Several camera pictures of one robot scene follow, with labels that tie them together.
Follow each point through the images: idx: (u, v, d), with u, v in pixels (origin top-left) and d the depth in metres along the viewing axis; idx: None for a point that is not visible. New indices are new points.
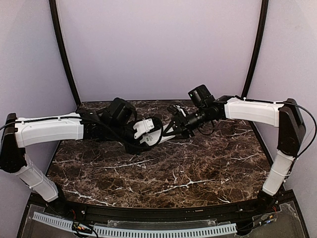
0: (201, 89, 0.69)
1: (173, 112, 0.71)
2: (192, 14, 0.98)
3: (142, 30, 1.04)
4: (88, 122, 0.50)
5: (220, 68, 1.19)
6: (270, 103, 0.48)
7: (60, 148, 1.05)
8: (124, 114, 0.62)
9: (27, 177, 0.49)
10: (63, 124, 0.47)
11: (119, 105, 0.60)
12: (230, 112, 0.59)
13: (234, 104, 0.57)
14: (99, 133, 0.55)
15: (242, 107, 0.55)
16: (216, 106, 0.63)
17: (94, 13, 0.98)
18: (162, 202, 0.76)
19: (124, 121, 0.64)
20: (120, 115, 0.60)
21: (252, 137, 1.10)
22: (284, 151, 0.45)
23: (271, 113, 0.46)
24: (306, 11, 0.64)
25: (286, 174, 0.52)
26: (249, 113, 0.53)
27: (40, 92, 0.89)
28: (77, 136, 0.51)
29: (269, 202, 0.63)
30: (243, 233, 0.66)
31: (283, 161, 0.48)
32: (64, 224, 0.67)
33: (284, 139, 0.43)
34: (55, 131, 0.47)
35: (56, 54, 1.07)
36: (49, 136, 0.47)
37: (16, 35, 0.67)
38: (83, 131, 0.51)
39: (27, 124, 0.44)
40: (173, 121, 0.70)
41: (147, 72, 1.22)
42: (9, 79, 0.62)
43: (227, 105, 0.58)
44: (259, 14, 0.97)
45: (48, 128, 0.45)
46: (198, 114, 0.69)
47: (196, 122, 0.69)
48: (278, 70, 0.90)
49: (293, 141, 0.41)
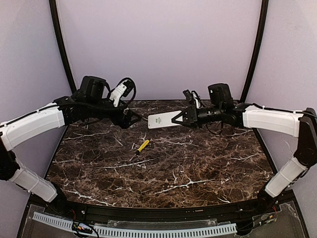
0: (224, 90, 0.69)
1: (188, 100, 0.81)
2: (192, 14, 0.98)
3: (141, 30, 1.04)
4: (68, 105, 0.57)
5: (220, 68, 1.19)
6: (290, 113, 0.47)
7: (60, 148, 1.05)
8: (96, 89, 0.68)
9: (24, 181, 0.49)
10: (44, 115, 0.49)
11: (88, 84, 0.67)
12: (247, 120, 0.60)
13: (252, 112, 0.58)
14: (79, 115, 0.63)
15: (260, 116, 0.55)
16: (234, 114, 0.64)
17: (93, 12, 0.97)
18: (162, 202, 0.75)
19: (100, 96, 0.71)
20: (93, 92, 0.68)
21: (252, 137, 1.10)
22: (301, 163, 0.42)
23: (292, 123, 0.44)
24: (306, 12, 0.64)
25: (291, 180, 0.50)
26: (266, 122, 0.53)
27: (39, 93, 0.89)
28: (59, 123, 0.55)
29: (269, 202, 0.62)
30: (243, 233, 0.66)
31: (293, 166, 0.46)
32: (64, 224, 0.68)
33: (302, 149, 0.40)
34: (39, 124, 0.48)
35: (55, 54, 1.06)
36: (34, 131, 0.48)
37: (16, 35, 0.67)
38: (63, 116, 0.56)
39: (9, 126, 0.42)
40: (185, 112, 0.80)
41: (147, 72, 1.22)
42: (9, 80, 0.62)
43: (245, 114, 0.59)
44: (259, 14, 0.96)
45: (32, 123, 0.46)
46: (211, 111, 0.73)
47: (205, 117, 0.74)
48: (278, 71, 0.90)
49: (311, 152, 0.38)
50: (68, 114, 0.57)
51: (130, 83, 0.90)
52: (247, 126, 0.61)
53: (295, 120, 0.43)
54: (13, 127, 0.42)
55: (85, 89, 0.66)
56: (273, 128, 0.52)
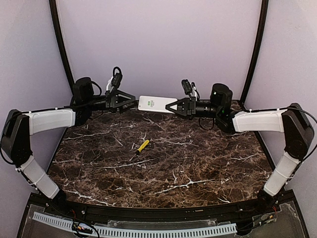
0: (226, 99, 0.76)
1: (187, 90, 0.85)
2: (192, 14, 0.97)
3: (142, 30, 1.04)
4: (76, 110, 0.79)
5: (220, 68, 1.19)
6: (274, 111, 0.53)
7: (60, 148, 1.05)
8: (86, 89, 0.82)
9: (30, 171, 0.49)
10: (61, 112, 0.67)
11: (78, 89, 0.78)
12: (238, 124, 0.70)
13: (240, 117, 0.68)
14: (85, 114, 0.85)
15: (247, 118, 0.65)
16: (226, 123, 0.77)
17: (93, 12, 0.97)
18: (162, 202, 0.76)
19: (89, 93, 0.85)
20: (84, 92, 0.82)
21: (252, 137, 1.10)
22: (292, 155, 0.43)
23: (277, 118, 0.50)
24: (307, 11, 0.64)
25: (288, 177, 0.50)
26: (253, 123, 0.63)
27: (39, 93, 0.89)
28: (71, 122, 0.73)
29: (269, 202, 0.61)
30: (243, 233, 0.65)
31: (287, 162, 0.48)
32: (64, 224, 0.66)
33: (292, 144, 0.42)
34: (56, 118, 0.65)
35: (55, 54, 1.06)
36: (52, 122, 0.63)
37: (15, 35, 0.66)
38: (74, 118, 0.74)
39: (34, 113, 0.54)
40: (182, 103, 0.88)
41: (147, 71, 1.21)
42: (9, 80, 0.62)
43: (235, 119, 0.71)
44: (259, 14, 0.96)
45: (54, 115, 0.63)
46: (208, 107, 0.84)
47: (202, 112, 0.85)
48: (278, 71, 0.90)
49: (300, 143, 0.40)
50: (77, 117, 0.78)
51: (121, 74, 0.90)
52: (239, 130, 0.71)
53: (279, 115, 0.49)
54: (37, 115, 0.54)
55: (79, 95, 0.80)
56: (259, 127, 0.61)
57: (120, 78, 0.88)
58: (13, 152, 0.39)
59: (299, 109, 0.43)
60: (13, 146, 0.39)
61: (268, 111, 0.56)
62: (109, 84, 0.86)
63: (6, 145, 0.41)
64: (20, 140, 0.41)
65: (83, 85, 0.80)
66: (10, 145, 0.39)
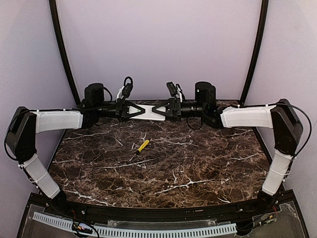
0: (211, 94, 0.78)
1: (172, 91, 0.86)
2: (193, 14, 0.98)
3: (142, 30, 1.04)
4: (84, 112, 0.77)
5: (220, 68, 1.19)
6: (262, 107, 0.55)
7: (60, 148, 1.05)
8: (98, 93, 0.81)
9: (32, 170, 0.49)
10: (69, 113, 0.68)
11: (90, 92, 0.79)
12: (226, 120, 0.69)
13: (229, 112, 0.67)
14: (92, 119, 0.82)
15: (237, 114, 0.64)
16: (213, 118, 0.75)
17: (93, 12, 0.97)
18: (162, 202, 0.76)
19: (100, 98, 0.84)
20: (95, 97, 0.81)
21: (252, 137, 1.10)
22: (282, 151, 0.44)
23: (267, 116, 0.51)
24: (307, 12, 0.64)
25: (284, 173, 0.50)
26: (240, 118, 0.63)
27: (39, 94, 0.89)
28: (78, 124, 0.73)
29: (269, 202, 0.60)
30: (243, 233, 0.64)
31: (279, 159, 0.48)
32: (64, 224, 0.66)
33: (281, 140, 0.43)
34: (63, 119, 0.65)
35: (55, 54, 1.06)
36: (59, 123, 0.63)
37: (14, 36, 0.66)
38: (81, 120, 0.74)
39: (42, 112, 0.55)
40: (167, 104, 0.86)
41: (147, 71, 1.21)
42: (9, 80, 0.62)
43: (223, 114, 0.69)
44: (259, 15, 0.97)
45: (61, 115, 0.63)
46: (193, 107, 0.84)
47: (188, 112, 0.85)
48: (278, 71, 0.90)
49: (289, 139, 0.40)
50: (84, 120, 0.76)
51: (132, 84, 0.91)
52: (227, 126, 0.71)
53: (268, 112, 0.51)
54: (44, 113, 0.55)
55: (89, 99, 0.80)
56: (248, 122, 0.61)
57: (130, 89, 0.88)
58: (18, 149, 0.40)
59: (286, 104, 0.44)
60: (18, 143, 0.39)
61: (254, 106, 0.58)
62: (120, 92, 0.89)
63: (11, 141, 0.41)
64: (26, 137, 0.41)
65: (95, 89, 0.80)
66: (15, 141, 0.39)
